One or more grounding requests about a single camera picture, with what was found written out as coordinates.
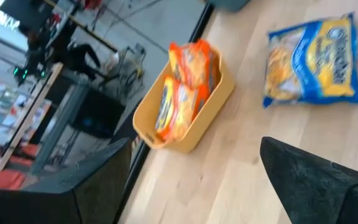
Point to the wooden background table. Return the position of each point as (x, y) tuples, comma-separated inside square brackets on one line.
[(26, 115)]

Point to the red floor mat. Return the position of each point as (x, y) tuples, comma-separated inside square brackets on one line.
[(2, 177)]

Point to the orange Maruchan ramen packet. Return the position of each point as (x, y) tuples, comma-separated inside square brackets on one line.
[(194, 63), (179, 109)]

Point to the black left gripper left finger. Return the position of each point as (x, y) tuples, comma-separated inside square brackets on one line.
[(104, 180)]

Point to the yellow plastic bin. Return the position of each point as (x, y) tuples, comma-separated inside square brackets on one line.
[(210, 112)]

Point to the blue Maruchan ramen packet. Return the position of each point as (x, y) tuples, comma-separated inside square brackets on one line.
[(315, 59)]

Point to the person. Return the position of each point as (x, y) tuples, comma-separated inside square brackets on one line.
[(36, 46)]

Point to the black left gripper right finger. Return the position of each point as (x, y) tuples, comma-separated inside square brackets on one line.
[(315, 189)]

